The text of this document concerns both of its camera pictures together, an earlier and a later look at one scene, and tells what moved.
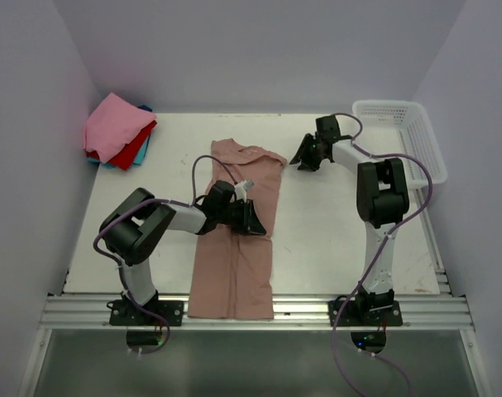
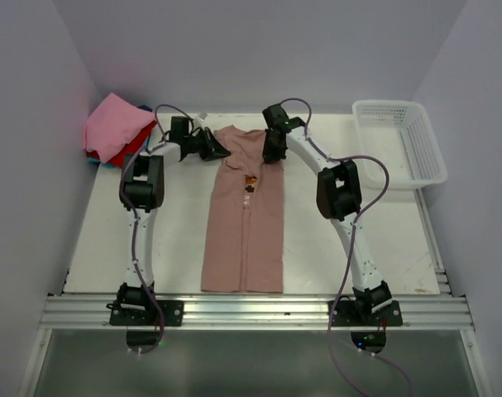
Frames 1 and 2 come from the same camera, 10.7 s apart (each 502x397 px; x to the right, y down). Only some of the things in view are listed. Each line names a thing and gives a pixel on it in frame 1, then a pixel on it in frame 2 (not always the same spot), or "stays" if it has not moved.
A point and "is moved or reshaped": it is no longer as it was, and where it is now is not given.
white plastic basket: x=401 y=128 stays
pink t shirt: x=110 y=123 stays
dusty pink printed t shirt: x=231 y=277 is moved or reshaped
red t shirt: x=127 y=157 stays
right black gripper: x=307 y=164 to x=270 y=155
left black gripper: x=250 y=222 to x=212 y=150
